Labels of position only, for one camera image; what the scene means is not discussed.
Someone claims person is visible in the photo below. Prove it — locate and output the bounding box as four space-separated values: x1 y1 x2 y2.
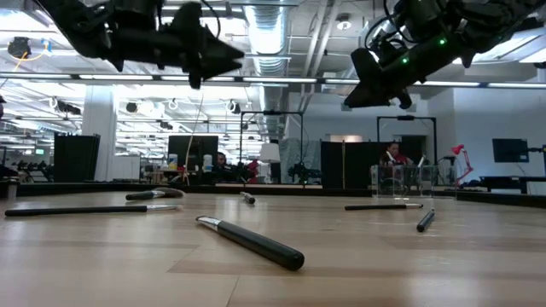
379 142 415 167
214 151 230 172

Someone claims black background rig frame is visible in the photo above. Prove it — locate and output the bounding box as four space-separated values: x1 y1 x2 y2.
375 114 439 171
239 110 305 188

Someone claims black background desk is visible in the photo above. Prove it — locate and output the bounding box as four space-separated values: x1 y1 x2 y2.
479 175 546 195

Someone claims small gray cylinder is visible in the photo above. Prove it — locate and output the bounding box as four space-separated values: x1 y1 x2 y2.
5 177 20 200

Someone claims red desk lamp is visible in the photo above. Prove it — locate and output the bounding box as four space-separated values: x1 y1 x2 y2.
450 143 475 188

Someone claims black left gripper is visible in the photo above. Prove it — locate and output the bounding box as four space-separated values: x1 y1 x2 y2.
170 2 247 90

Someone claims fluffy black powder brush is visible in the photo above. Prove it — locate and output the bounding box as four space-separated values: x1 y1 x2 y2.
125 187 187 202

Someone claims dark mounted monitor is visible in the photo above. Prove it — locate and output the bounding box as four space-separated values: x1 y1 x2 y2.
491 137 531 164

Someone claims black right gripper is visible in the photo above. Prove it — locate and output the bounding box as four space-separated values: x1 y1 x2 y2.
344 36 460 108

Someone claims white background table lamp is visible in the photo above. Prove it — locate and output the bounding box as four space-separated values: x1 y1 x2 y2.
258 142 282 165

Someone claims wide black partition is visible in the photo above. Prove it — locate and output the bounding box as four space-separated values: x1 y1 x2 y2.
320 140 427 190

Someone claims black ceiling device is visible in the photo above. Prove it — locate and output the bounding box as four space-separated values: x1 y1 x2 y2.
7 36 33 60

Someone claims short black pen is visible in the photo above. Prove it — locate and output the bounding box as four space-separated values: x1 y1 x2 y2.
415 208 437 234

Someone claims black partition panel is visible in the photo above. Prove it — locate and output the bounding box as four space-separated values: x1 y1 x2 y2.
53 133 102 183

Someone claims clear acrylic container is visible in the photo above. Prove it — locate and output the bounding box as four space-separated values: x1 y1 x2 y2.
369 164 439 200

